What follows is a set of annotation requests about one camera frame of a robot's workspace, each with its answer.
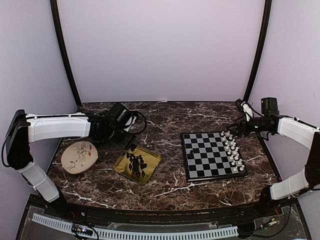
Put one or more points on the black frame post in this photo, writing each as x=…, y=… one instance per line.
x=259, y=49
x=63, y=51

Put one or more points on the gold square tray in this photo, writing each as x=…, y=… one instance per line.
x=151, y=158

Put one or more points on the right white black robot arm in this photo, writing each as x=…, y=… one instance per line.
x=297, y=142

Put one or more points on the black chess pawn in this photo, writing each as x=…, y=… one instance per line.
x=191, y=155

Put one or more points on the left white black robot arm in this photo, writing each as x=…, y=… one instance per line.
x=113, y=124

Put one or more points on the right black frame post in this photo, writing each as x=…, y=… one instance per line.
x=259, y=49

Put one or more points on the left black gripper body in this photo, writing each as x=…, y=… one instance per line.
x=114, y=135

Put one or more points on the left black frame post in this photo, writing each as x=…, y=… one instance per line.
x=63, y=51

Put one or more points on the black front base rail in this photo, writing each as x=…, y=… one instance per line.
x=88, y=211

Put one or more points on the round painted wooden plate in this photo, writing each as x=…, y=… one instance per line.
x=79, y=157

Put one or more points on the white chess pieces row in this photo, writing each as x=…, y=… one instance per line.
x=235, y=161

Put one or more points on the pile of black chess pieces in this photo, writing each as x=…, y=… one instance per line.
x=137, y=163

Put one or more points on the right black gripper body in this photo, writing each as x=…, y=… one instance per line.
x=248, y=130

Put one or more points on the black silver chess board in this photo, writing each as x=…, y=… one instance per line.
x=209, y=162

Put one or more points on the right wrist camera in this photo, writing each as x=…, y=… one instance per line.
x=244, y=107

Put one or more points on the white slotted cable duct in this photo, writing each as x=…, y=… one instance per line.
x=121, y=231

